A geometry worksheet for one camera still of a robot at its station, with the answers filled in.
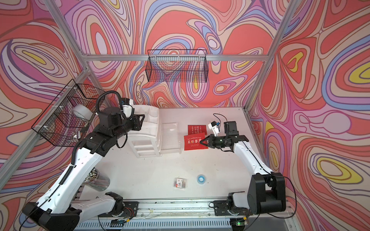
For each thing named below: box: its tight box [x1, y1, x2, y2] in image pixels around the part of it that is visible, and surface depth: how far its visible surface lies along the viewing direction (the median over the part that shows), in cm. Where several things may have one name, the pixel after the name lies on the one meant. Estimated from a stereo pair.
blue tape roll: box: [197, 174, 206, 185], surface depth 84 cm
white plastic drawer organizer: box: [127, 104, 163, 159], surface depth 84 cm
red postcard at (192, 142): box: [184, 132, 209, 151], surface depth 84 cm
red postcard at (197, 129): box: [187, 124, 208, 136], surface depth 110 cm
